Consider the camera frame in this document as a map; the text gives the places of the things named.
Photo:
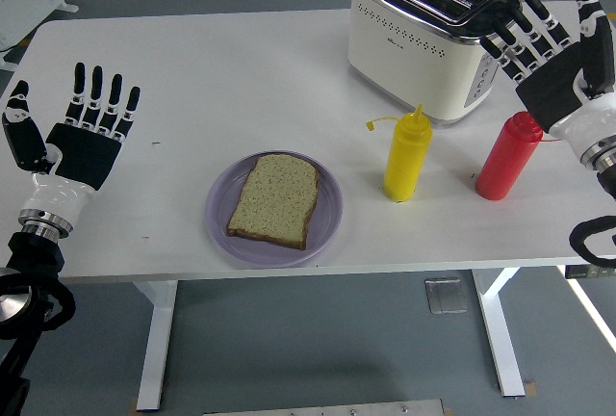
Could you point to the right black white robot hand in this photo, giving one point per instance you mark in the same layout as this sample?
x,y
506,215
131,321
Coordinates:
x,y
558,84

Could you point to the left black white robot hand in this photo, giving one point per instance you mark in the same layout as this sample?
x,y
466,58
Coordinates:
x,y
82,156

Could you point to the cream two-slot toaster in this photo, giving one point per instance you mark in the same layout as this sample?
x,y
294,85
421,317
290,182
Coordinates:
x,y
399,64

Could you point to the brown bread slice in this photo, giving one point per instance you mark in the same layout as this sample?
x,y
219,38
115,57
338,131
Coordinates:
x,y
276,201

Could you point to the purple round plate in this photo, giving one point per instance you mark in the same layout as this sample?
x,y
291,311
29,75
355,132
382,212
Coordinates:
x,y
332,214

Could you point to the red squeeze bottle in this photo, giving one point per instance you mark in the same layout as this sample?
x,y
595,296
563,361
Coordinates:
x,y
505,161

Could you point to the yellow squeeze bottle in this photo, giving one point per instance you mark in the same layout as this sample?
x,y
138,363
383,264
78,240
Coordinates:
x,y
406,161

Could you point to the dark table control panel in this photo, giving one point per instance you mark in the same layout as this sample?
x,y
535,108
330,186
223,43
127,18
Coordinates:
x,y
589,272

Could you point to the white table leg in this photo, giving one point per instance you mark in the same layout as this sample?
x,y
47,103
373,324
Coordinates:
x,y
156,339
500,339

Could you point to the metal floor outlet cover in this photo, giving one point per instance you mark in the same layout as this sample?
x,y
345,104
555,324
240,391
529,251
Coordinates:
x,y
445,295

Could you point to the grey metal base plate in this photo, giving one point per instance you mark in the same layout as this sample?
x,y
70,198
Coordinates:
x,y
322,408

